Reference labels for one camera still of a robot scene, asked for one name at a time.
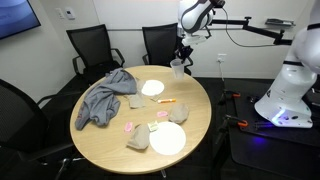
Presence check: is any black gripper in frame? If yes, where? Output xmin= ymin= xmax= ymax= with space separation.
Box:
xmin=174 ymin=43 xmax=195 ymax=65

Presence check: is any clear plastic cup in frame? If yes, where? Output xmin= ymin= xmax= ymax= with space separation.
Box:
xmin=169 ymin=58 xmax=186 ymax=80

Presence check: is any orange marker white end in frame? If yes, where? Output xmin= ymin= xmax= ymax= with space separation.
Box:
xmin=157 ymin=97 xmax=177 ymax=104

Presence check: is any black mesh office chair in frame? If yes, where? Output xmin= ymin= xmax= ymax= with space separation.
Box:
xmin=141 ymin=22 xmax=194 ymax=76
xmin=0 ymin=78 xmax=86 ymax=180
xmin=65 ymin=23 xmax=126 ymax=84

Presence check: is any white power outlet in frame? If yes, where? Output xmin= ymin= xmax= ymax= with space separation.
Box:
xmin=216 ymin=53 xmax=228 ymax=64

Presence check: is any white round plate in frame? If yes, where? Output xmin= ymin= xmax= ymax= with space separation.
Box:
xmin=140 ymin=79 xmax=166 ymax=97
xmin=148 ymin=120 xmax=187 ymax=156

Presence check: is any brown paper napkin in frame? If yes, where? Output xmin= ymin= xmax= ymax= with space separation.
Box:
xmin=128 ymin=93 xmax=147 ymax=109
xmin=168 ymin=102 xmax=190 ymax=125
xmin=125 ymin=123 xmax=151 ymax=150
xmin=134 ymin=77 xmax=147 ymax=94

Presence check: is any green sweetener packet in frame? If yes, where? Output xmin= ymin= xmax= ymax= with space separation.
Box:
xmin=147 ymin=120 xmax=160 ymax=132

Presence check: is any grey sweatshirt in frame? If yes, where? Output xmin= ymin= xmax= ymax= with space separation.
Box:
xmin=74 ymin=67 xmax=138 ymax=131

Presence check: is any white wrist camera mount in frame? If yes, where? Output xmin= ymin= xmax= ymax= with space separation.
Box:
xmin=181 ymin=33 xmax=208 ymax=47

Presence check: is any white power cord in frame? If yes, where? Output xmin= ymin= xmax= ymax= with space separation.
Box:
xmin=218 ymin=60 xmax=226 ymax=83

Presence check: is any thin black camera cable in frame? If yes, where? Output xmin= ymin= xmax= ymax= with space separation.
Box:
xmin=222 ymin=7 xmax=279 ymax=48

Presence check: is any black clamp orange handle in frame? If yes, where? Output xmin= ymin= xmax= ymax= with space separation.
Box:
xmin=218 ymin=88 xmax=242 ymax=106
xmin=219 ymin=114 xmax=249 ymax=134

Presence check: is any black mounted camera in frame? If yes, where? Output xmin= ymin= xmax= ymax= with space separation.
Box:
xmin=210 ymin=0 xmax=226 ymax=9

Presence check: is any black articulated camera mount arm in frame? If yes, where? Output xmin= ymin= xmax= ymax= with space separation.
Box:
xmin=209 ymin=15 xmax=287 ymax=46

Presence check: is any grey wall tray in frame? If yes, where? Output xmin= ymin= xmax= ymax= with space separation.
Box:
xmin=264 ymin=18 xmax=297 ymax=28

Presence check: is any white wall thermostat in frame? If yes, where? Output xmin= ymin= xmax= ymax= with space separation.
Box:
xmin=64 ymin=6 xmax=77 ymax=21

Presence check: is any white light switch plate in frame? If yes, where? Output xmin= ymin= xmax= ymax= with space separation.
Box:
xmin=55 ymin=7 xmax=65 ymax=20

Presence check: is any wall mounted tv screen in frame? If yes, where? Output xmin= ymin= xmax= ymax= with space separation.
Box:
xmin=0 ymin=0 xmax=42 ymax=40

